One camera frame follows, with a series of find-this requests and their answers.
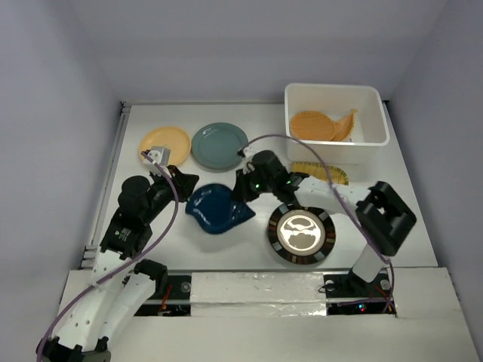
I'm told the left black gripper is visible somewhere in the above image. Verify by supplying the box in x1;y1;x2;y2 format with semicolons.
142;164;198;224

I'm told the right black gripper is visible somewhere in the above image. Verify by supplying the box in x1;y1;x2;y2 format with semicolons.
230;164;276;201

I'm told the dark blue leaf-shaped plate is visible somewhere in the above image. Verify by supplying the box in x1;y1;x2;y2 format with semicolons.
185;183;256;235

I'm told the round woven orange basket plate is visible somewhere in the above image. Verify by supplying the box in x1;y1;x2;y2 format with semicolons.
290;111;336;141

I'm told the orange woven boat-shaped basket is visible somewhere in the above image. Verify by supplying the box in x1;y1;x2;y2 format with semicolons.
332;109;357;142

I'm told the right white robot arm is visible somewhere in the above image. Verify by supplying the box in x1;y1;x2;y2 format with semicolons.
231;149;417;296

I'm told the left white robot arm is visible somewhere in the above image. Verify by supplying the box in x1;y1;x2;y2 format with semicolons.
36;166;199;361

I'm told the white plastic bin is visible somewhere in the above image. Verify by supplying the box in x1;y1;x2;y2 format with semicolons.
285;83;390;164

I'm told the yellow round plate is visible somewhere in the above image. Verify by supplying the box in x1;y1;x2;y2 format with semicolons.
138;126;192;166

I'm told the teal round plate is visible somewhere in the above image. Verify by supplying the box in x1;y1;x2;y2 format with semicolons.
192;122;248;171

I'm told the dark round patterned plate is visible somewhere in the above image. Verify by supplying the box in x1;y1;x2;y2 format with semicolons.
267;204;337;265

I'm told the yellow woven bamboo tray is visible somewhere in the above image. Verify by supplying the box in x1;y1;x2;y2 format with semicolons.
291;161;349;186

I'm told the silver foil taped panel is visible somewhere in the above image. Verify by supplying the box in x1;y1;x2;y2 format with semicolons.
189;272;327;318

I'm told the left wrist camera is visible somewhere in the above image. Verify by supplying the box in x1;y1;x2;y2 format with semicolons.
140;146;171;167

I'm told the aluminium frame rail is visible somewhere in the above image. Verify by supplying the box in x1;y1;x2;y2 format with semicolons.
77;102;131;270

